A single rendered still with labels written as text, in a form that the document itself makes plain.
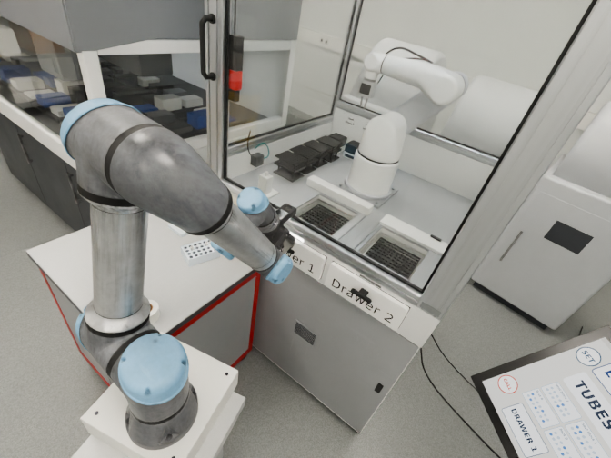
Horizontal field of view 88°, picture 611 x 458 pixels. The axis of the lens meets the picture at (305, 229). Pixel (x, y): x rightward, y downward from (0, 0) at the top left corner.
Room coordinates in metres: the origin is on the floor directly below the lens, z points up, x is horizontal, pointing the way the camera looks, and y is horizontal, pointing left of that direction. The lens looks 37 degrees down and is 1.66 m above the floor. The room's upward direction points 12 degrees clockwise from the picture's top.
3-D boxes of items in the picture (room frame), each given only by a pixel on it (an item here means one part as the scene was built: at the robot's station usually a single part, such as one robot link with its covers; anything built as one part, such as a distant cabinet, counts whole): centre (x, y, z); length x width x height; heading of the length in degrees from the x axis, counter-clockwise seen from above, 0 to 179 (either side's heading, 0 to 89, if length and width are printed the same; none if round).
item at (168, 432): (0.29, 0.23, 0.89); 0.15 x 0.15 x 0.10
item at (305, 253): (0.89, 0.04, 0.87); 0.29 x 0.02 x 0.11; 61
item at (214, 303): (0.82, 0.54, 0.38); 0.62 x 0.58 x 0.76; 61
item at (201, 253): (0.88, 0.38, 0.78); 0.12 x 0.08 x 0.04; 134
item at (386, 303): (0.74, -0.24, 0.87); 0.29 x 0.02 x 0.11; 61
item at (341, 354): (1.29, -0.23, 0.40); 1.03 x 0.95 x 0.80; 61
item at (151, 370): (0.29, 0.23, 1.00); 0.13 x 0.12 x 0.14; 60
